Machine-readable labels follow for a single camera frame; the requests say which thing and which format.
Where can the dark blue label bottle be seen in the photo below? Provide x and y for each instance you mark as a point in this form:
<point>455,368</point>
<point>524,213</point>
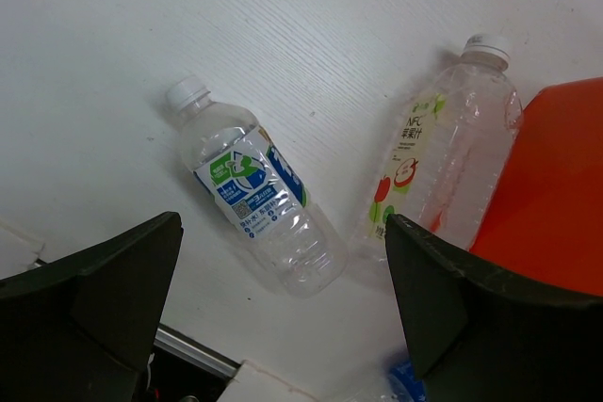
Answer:
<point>395,383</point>

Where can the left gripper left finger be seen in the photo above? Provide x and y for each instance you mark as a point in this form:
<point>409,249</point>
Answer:
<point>82,328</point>

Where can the green white label bottle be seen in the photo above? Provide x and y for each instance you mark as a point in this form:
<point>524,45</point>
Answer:
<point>232,156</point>

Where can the clear apple juice bottle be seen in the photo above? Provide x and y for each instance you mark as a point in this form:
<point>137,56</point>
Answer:
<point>443,162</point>

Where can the orange plastic bin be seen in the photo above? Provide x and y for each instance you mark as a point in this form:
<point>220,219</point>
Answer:
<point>545,220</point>

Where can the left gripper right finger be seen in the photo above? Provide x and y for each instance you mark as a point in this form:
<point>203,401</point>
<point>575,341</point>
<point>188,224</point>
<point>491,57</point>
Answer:
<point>476,331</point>

